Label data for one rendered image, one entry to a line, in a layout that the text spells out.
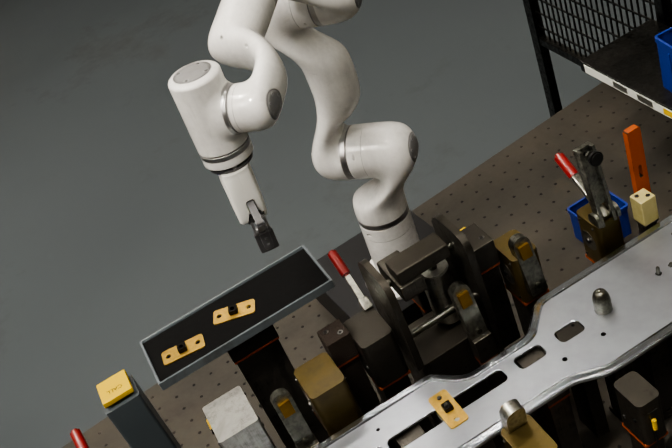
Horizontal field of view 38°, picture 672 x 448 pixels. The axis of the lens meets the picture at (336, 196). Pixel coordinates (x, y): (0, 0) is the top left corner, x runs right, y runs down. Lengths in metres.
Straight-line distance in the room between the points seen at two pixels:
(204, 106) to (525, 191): 1.31
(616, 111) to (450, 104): 1.60
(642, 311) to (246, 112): 0.81
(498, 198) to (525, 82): 1.75
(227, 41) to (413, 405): 0.72
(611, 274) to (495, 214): 0.71
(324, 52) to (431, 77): 2.63
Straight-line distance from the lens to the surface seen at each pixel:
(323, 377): 1.77
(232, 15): 1.59
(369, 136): 2.04
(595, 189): 1.88
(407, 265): 1.74
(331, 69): 1.91
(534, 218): 2.50
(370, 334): 1.80
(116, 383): 1.86
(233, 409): 1.76
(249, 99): 1.43
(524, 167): 2.67
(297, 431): 1.78
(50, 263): 4.51
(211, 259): 3.99
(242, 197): 1.53
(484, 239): 1.84
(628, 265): 1.90
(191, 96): 1.45
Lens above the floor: 2.33
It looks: 36 degrees down
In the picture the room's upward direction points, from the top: 23 degrees counter-clockwise
